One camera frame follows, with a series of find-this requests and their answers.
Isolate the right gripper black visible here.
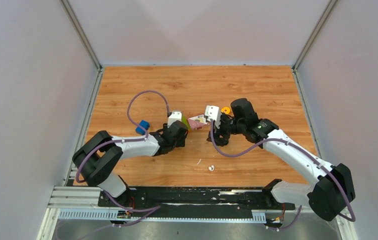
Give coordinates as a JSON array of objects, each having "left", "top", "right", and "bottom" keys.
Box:
[{"left": 206, "top": 114, "right": 245, "bottom": 146}]

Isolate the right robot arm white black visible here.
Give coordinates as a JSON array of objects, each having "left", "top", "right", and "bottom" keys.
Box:
[{"left": 203, "top": 98, "right": 356, "bottom": 222}]

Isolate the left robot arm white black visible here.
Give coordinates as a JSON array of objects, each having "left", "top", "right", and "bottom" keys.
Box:
[{"left": 72, "top": 120, "right": 189, "bottom": 207}]

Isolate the yellow traffic light toy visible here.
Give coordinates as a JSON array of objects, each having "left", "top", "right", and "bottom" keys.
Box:
[{"left": 220, "top": 106, "right": 232, "bottom": 115}]

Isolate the pink patterned card box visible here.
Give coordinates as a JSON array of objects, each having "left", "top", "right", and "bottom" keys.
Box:
[{"left": 187, "top": 114, "right": 208, "bottom": 131}]

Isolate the green toy block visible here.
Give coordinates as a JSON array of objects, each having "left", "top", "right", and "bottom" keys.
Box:
[{"left": 181, "top": 114, "right": 192, "bottom": 132}]

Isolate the blue toy block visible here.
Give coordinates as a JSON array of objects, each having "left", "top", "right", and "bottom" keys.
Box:
[{"left": 135, "top": 120, "right": 150, "bottom": 136}]

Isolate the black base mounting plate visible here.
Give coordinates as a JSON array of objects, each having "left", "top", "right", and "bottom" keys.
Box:
[{"left": 98, "top": 186, "right": 296, "bottom": 218}]

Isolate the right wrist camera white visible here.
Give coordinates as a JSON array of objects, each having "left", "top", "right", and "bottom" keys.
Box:
[{"left": 204, "top": 105, "right": 222, "bottom": 129}]

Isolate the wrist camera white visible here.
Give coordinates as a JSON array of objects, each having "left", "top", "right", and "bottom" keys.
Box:
[
  {"left": 204, "top": 105, "right": 222, "bottom": 129},
  {"left": 167, "top": 110, "right": 183, "bottom": 128}
]

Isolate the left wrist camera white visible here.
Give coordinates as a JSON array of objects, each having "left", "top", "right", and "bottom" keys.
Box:
[{"left": 167, "top": 110, "right": 183, "bottom": 128}]

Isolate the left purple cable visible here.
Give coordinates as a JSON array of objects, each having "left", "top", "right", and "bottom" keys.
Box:
[{"left": 74, "top": 90, "right": 171, "bottom": 240}]

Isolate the white slotted cable duct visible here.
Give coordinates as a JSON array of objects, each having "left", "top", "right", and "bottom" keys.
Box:
[{"left": 57, "top": 208, "right": 267, "bottom": 224}]

